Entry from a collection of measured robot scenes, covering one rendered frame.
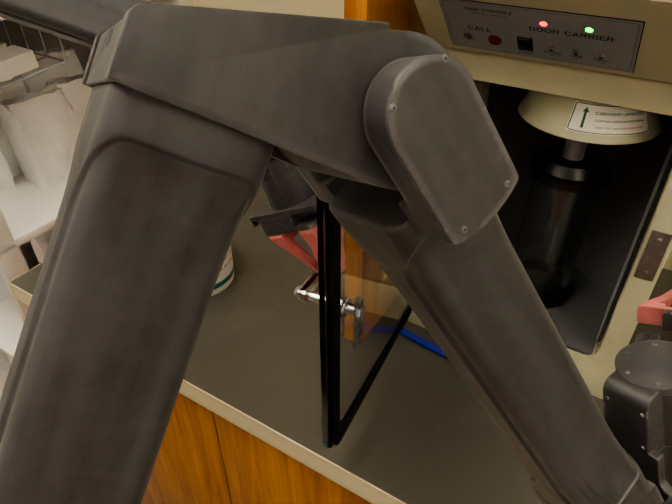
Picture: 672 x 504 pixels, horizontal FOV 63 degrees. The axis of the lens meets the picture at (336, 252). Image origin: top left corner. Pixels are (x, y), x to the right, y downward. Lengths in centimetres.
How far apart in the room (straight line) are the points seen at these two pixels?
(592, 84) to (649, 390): 36
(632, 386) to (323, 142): 34
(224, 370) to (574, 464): 61
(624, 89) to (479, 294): 45
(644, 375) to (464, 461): 38
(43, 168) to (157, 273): 132
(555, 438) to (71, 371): 27
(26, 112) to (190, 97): 132
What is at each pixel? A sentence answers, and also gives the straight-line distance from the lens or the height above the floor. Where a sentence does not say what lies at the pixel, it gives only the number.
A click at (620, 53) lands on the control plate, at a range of 62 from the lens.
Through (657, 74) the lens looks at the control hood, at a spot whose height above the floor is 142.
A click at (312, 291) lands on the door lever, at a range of 60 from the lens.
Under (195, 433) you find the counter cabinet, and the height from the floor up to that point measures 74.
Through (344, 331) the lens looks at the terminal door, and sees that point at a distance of 61.
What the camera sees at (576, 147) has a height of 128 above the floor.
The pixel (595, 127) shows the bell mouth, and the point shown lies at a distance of 73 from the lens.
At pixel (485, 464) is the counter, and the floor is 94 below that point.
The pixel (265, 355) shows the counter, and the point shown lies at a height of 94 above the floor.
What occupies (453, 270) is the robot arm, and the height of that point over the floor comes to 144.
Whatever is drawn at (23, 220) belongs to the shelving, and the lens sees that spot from 143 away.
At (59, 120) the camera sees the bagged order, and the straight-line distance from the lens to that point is 150.
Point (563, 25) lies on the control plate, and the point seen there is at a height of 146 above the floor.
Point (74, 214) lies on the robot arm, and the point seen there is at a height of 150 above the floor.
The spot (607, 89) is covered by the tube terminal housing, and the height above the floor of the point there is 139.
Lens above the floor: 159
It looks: 36 degrees down
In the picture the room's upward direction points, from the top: straight up
